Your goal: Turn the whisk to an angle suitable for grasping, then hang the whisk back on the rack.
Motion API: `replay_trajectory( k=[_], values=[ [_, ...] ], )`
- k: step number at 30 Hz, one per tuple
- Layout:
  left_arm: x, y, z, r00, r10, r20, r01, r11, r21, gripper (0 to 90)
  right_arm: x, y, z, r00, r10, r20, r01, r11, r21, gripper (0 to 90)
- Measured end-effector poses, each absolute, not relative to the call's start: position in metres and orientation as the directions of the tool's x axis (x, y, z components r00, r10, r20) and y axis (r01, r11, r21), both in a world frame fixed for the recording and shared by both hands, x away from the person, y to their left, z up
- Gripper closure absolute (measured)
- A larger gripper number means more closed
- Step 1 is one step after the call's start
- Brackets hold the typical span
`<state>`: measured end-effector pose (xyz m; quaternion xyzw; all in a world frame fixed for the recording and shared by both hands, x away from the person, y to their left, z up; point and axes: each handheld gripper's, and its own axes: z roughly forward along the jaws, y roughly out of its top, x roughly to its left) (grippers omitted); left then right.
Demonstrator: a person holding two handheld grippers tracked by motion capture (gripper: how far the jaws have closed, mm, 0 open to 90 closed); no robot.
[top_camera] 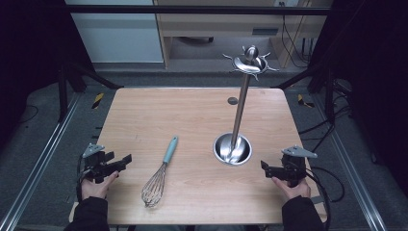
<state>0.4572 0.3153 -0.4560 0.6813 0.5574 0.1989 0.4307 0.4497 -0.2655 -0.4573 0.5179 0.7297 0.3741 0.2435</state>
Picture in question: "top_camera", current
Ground light wooden desk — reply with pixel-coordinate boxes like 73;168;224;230
153;0;332;69

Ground person's left hand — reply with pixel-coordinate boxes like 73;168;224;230
80;170;120;201

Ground aluminium floor rail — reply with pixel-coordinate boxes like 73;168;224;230
0;91;82;231
311;95;389;231

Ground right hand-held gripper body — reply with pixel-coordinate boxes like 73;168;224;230
280;145;319;189

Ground whisk with light blue handle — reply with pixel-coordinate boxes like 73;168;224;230
140;135;180;209

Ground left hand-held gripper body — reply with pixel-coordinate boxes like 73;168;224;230
82;142;118;185

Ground black looped cable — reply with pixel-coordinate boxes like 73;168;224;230
309;166;346;204

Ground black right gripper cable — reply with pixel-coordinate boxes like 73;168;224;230
304;171;332;231

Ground black horizontal frame bar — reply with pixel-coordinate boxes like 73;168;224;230
67;4;332;16

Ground black floor cables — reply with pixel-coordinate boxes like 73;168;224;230
297;78;354;153

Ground black yellow striped tape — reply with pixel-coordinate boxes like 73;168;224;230
91;91;106;110
296;93;316;109

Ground black hanging cables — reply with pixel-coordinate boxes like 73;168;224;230
278;1;314;69

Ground person's right hand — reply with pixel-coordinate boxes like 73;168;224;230
271;176;312;204

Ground steel utensil hanging rack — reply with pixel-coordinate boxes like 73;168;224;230
212;44;280;167

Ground white cabinet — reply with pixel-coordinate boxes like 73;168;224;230
64;0;165;64

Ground black metal frame strut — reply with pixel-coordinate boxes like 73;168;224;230
57;62;125;123
274;62;337;125

